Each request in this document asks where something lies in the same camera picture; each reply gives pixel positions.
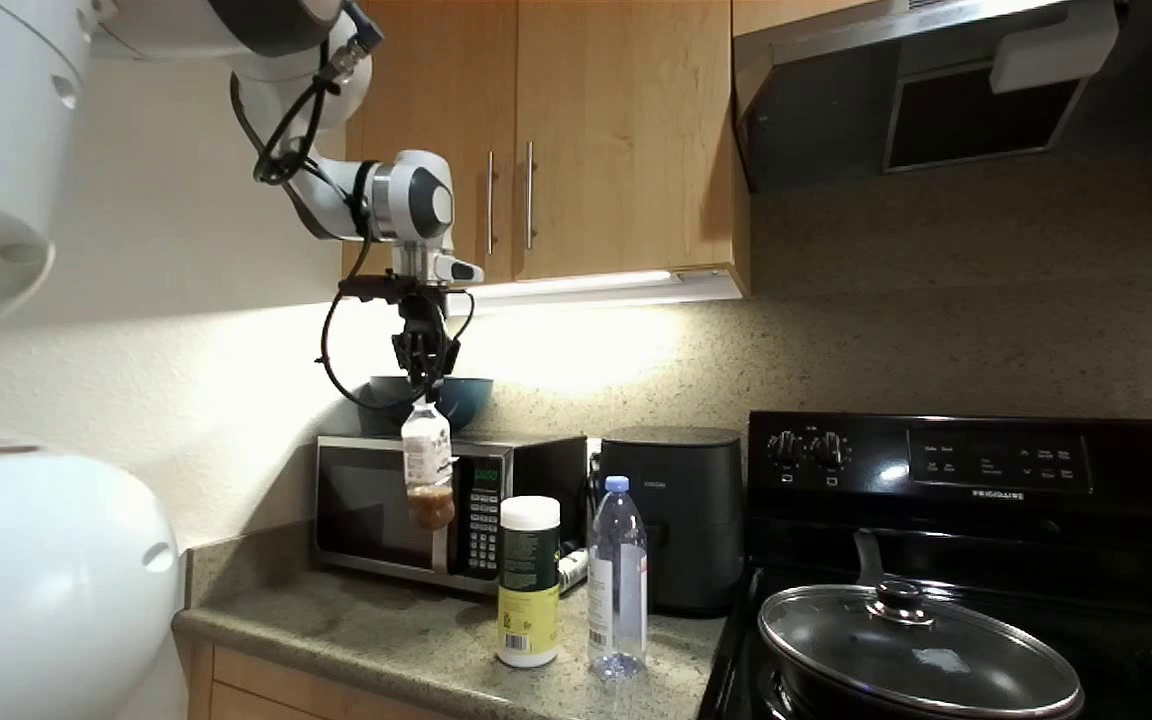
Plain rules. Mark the stainless steel microwave oven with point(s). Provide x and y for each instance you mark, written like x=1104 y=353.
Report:
x=363 y=515

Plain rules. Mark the clear bottle with brown tea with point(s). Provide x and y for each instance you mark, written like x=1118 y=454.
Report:
x=425 y=461

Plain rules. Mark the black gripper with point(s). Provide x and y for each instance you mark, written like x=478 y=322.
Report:
x=425 y=322

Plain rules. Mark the green yellow canister white lid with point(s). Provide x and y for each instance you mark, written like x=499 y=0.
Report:
x=530 y=600

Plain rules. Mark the dark blue bowl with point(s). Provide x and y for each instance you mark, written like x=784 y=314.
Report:
x=469 y=399

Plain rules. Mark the wood base cabinet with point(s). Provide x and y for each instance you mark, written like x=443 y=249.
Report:
x=268 y=686

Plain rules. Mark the wood wall cabinet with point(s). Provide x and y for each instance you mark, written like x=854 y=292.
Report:
x=629 y=133

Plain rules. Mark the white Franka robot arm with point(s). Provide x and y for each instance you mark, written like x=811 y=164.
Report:
x=18 y=162

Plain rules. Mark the clear water bottle blue cap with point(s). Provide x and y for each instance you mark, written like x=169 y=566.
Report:
x=618 y=586

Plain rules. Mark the black frying pan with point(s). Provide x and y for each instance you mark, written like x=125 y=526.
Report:
x=870 y=552

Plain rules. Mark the black air fryer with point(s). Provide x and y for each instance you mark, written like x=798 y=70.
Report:
x=681 y=520

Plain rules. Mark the stainless range hood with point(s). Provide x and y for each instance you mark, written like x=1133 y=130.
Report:
x=841 y=92

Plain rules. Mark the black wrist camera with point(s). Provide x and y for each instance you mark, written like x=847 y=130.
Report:
x=370 y=285

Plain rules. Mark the glass pan lid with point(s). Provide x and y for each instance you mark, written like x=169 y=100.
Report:
x=922 y=653

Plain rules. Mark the narrow wood cabinet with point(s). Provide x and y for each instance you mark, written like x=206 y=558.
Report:
x=788 y=9

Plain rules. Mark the black electric stove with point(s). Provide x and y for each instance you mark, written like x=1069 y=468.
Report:
x=1001 y=534

